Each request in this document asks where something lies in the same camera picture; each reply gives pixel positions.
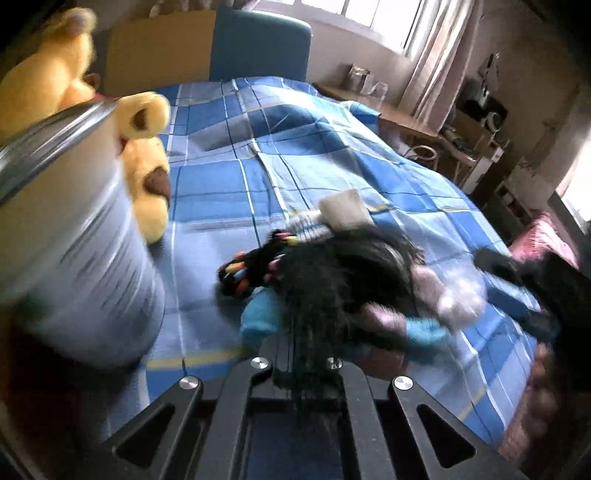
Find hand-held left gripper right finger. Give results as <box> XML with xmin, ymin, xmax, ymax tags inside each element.
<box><xmin>323</xmin><ymin>356</ymin><xmax>528</xmax><ymax>480</ymax></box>

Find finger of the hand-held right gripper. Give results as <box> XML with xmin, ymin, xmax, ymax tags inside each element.
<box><xmin>512</xmin><ymin>305</ymin><xmax>563</xmax><ymax>343</ymax></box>
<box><xmin>475</xmin><ymin>248</ymin><xmax>528</xmax><ymax>286</ymax></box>

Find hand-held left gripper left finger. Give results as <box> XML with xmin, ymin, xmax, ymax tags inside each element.
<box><xmin>99</xmin><ymin>356</ymin><xmax>279</xmax><ymax>480</ymax></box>

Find black-haired doll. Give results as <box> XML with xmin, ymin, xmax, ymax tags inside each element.
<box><xmin>240</xmin><ymin>230</ymin><xmax>486</xmax><ymax>428</ymax></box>

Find beige mesh cloth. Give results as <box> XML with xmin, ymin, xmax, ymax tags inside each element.
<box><xmin>318</xmin><ymin>188</ymin><xmax>373</xmax><ymax>230</ymax></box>

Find white plastic bucket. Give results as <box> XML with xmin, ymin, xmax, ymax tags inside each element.
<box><xmin>0</xmin><ymin>99</ymin><xmax>167</xmax><ymax>370</ymax></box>

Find pink knit blanket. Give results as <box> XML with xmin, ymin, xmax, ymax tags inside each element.
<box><xmin>510</xmin><ymin>215</ymin><xmax>580</xmax><ymax>271</ymax></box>

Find side window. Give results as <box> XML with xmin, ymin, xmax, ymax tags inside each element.
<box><xmin>555</xmin><ymin>134</ymin><xmax>591</xmax><ymax>227</ymax></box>

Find black braided band with coloured beads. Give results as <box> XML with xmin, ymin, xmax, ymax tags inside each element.
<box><xmin>218</xmin><ymin>230</ymin><xmax>298</xmax><ymax>297</ymax></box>

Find grey knit sock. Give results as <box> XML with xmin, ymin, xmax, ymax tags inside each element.
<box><xmin>285</xmin><ymin>210</ymin><xmax>334</xmax><ymax>244</ymax></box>

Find cluttered shelf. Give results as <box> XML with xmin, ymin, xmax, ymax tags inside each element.
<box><xmin>441</xmin><ymin>53</ymin><xmax>513</xmax><ymax>197</ymax></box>

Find blue plaid bedsheet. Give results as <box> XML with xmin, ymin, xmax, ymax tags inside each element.
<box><xmin>99</xmin><ymin>76</ymin><xmax>542</xmax><ymax>480</ymax></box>

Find wooden desk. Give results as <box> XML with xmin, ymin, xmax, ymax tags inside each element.
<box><xmin>316</xmin><ymin>82</ymin><xmax>465</xmax><ymax>185</ymax></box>

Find beige curtain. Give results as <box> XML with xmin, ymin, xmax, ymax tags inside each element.
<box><xmin>404</xmin><ymin>0</ymin><xmax>478</xmax><ymax>121</ymax></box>

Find clear plastic bags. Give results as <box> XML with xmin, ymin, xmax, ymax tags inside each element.
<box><xmin>344</xmin><ymin>65</ymin><xmax>389</xmax><ymax>100</ymax></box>

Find yellow plush bear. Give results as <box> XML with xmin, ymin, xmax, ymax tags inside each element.
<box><xmin>0</xmin><ymin>7</ymin><xmax>172</xmax><ymax>245</ymax></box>

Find window behind bed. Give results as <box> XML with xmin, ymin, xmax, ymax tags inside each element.
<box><xmin>256</xmin><ymin>0</ymin><xmax>428</xmax><ymax>57</ymax></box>

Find blue padded headboard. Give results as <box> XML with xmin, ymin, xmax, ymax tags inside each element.
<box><xmin>210</xmin><ymin>7</ymin><xmax>312</xmax><ymax>84</ymax></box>

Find wooden headboard panel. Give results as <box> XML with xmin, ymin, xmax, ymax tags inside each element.
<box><xmin>104</xmin><ymin>11</ymin><xmax>217</xmax><ymax>95</ymax></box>

